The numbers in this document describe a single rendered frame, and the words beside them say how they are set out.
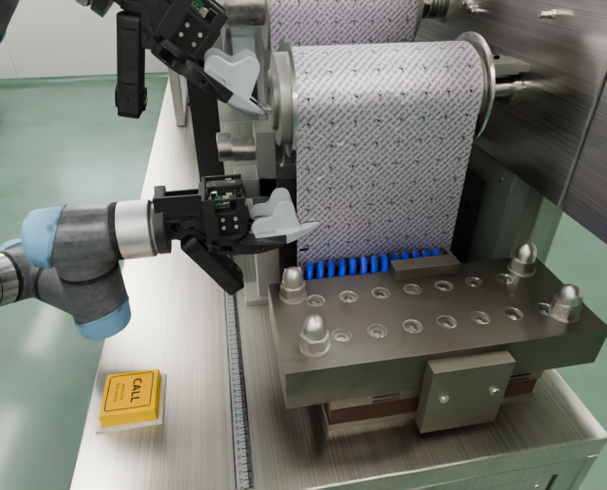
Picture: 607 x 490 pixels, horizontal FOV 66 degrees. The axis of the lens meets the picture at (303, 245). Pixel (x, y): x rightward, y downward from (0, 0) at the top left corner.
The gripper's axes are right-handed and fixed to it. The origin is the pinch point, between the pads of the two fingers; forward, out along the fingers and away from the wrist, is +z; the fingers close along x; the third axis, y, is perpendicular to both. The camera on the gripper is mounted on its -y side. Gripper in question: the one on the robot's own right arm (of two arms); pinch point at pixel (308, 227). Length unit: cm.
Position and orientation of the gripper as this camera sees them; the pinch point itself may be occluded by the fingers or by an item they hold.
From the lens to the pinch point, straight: 64.6
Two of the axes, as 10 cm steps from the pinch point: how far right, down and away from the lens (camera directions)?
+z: 9.8, -1.0, 1.5
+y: 0.0, -8.3, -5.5
